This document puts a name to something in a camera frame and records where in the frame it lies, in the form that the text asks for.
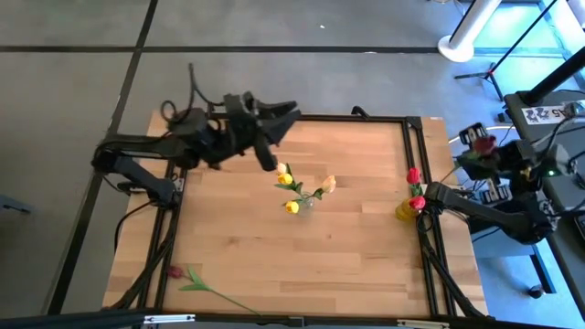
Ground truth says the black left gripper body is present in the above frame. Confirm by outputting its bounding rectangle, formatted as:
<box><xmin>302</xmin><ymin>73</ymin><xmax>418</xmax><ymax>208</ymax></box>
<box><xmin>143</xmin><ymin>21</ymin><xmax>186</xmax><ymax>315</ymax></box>
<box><xmin>222</xmin><ymin>90</ymin><xmax>280</xmax><ymax>173</ymax></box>

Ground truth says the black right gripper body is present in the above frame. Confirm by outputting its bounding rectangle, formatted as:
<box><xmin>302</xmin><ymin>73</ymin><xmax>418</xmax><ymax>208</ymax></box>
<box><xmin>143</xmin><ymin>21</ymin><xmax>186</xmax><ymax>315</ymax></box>
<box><xmin>459</xmin><ymin>122</ymin><xmax>522</xmax><ymax>206</ymax></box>

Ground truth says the dark red fabric tulip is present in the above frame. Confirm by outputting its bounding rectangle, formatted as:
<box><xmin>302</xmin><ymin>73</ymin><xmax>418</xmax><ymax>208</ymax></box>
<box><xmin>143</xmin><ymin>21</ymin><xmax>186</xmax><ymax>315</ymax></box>
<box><xmin>166</xmin><ymin>265</ymin><xmax>262</xmax><ymax>317</ymax></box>
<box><xmin>439</xmin><ymin>135</ymin><xmax>498</xmax><ymax>185</ymax></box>

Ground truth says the cream white fabric tulip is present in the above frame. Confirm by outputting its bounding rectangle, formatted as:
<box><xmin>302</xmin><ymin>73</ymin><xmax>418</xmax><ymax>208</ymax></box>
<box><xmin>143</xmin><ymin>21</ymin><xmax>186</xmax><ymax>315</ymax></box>
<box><xmin>275</xmin><ymin>162</ymin><xmax>308</xmax><ymax>205</ymax></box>

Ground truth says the yellow fabric tulip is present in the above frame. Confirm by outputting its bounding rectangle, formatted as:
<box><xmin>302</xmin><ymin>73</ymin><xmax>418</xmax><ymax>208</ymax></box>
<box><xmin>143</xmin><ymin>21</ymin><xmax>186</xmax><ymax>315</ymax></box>
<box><xmin>282</xmin><ymin>196</ymin><xmax>310</xmax><ymax>216</ymax></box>
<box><xmin>273</xmin><ymin>172</ymin><xmax>310</xmax><ymax>205</ymax></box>

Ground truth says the peach fabric tulip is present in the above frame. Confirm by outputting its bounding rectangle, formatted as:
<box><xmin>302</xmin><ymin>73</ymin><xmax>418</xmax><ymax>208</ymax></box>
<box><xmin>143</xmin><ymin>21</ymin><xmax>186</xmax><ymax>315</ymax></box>
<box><xmin>304</xmin><ymin>175</ymin><xmax>338</xmax><ymax>205</ymax></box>

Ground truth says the yellow glass vase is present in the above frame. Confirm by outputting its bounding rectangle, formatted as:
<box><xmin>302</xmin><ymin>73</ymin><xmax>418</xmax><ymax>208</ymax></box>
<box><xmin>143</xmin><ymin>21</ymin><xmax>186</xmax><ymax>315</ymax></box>
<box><xmin>395</xmin><ymin>198</ymin><xmax>424</xmax><ymax>224</ymax></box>

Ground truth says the clear glass vase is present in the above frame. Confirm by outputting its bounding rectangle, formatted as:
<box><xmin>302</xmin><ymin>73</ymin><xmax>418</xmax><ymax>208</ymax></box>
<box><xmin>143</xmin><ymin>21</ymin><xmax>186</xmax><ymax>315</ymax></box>
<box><xmin>297</xmin><ymin>194</ymin><xmax>317</xmax><ymax>219</ymax></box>

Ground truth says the white printed label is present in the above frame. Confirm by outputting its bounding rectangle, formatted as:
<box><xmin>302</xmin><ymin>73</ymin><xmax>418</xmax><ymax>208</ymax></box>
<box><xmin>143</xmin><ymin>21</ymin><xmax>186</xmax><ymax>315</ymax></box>
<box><xmin>522</xmin><ymin>105</ymin><xmax>568</xmax><ymax>125</ymax></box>

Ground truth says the dark grey side desk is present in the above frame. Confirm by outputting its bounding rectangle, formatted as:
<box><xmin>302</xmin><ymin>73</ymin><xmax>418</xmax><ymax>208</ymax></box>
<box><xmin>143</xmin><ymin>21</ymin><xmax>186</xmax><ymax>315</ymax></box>
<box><xmin>502</xmin><ymin>89</ymin><xmax>585</xmax><ymax>316</ymax></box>

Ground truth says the black tripod stand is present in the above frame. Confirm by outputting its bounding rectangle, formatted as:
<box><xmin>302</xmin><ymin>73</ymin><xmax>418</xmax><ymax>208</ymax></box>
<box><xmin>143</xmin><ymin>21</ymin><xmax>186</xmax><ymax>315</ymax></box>
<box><xmin>453</xmin><ymin>0</ymin><xmax>561</xmax><ymax>102</ymax></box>

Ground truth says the black desk pole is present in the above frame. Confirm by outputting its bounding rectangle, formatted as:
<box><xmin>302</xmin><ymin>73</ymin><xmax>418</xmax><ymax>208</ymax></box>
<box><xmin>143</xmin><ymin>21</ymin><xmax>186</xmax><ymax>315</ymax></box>
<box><xmin>520</xmin><ymin>45</ymin><xmax>585</xmax><ymax>107</ymax></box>

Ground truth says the white round pillar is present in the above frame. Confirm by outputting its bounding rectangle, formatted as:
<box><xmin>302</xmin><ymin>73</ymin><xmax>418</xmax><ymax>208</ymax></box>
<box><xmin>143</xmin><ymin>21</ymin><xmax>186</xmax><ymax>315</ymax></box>
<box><xmin>437</xmin><ymin>0</ymin><xmax>504</xmax><ymax>64</ymax></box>

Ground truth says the black aluminium table frame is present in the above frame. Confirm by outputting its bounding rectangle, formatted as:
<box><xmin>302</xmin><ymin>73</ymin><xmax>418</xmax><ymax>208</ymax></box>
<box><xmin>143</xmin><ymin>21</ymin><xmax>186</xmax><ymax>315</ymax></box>
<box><xmin>102</xmin><ymin>109</ymin><xmax>488</xmax><ymax>319</ymax></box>

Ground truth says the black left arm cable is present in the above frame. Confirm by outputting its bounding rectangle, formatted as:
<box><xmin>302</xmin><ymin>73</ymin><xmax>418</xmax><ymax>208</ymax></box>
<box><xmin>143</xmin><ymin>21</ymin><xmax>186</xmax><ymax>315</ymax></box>
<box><xmin>159</xmin><ymin>62</ymin><xmax>225</xmax><ymax>133</ymax></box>

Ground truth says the black desk leg frame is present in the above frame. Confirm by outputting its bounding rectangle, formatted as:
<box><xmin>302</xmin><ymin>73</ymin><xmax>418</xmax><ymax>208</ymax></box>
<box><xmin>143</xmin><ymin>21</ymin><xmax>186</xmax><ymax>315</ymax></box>
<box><xmin>470</xmin><ymin>228</ymin><xmax>558</xmax><ymax>296</ymax></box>

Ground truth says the black power cable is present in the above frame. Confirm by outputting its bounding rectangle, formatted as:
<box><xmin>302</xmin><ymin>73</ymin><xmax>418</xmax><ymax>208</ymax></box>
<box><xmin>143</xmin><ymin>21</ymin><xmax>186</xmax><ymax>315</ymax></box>
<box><xmin>112</xmin><ymin>198</ymin><xmax>156</xmax><ymax>255</ymax></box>

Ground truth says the silver bracket plate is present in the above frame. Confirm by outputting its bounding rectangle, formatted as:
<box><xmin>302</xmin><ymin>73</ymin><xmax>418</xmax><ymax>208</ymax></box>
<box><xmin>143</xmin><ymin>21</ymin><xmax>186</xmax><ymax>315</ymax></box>
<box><xmin>396</xmin><ymin>318</ymin><xmax>452</xmax><ymax>329</ymax></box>
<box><xmin>144</xmin><ymin>313</ymin><xmax>197</xmax><ymax>325</ymax></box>

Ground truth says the black camera mount beam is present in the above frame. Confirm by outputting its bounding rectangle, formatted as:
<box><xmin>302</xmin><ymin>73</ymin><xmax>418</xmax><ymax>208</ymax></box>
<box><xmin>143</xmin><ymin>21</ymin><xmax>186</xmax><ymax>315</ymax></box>
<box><xmin>0</xmin><ymin>308</ymin><xmax>585</xmax><ymax>329</ymax></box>

